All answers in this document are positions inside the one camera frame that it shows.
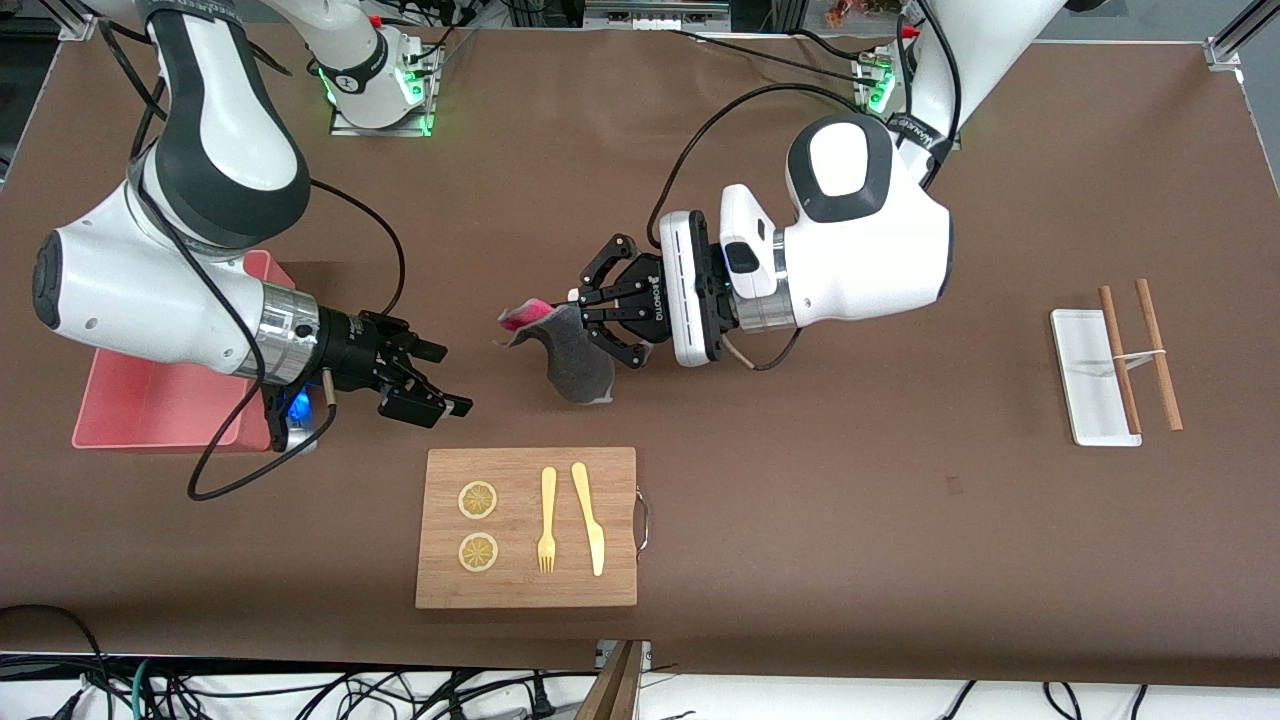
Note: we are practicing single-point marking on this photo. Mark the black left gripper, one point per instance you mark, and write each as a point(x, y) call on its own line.
point(641, 297)

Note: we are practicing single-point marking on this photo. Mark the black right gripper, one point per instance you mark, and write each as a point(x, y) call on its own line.
point(347, 352)

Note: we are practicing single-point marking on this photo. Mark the grey cloth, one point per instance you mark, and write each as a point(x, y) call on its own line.
point(575, 365)

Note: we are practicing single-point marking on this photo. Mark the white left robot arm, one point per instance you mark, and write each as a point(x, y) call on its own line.
point(870, 260)

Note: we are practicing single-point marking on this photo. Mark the wooden cutting board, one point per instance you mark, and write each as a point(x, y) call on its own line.
point(450, 470)

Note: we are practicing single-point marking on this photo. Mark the lemon slice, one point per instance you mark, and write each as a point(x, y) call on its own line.
point(478, 500)
point(478, 552)

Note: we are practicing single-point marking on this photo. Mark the yellow fork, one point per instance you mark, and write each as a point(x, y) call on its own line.
point(548, 490)

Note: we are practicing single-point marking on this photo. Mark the yellow knife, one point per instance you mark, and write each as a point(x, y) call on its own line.
point(595, 545)

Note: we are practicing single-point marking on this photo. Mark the pink plastic bin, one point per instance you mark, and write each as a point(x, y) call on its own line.
point(150, 410)

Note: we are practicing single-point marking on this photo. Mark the grey power strip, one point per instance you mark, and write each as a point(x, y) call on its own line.
point(650, 18)

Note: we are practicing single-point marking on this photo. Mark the wooden support beam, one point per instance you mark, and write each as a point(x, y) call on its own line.
point(615, 690)

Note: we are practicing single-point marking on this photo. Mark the brown table cover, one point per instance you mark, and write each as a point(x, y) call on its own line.
point(900, 560)

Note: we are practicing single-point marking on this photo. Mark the white rectangular tray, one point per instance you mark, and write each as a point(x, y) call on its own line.
point(1085, 400)

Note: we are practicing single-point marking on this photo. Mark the white rubber band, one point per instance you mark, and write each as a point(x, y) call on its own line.
point(1140, 355)

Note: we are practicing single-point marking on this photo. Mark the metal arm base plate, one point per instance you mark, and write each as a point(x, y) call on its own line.
point(400, 128)

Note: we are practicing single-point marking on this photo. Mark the metal table bracket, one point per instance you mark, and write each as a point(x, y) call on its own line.
point(645, 655)

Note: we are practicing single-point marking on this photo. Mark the aluminium frame corner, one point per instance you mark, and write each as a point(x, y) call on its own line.
point(78, 28)
point(1222, 55)

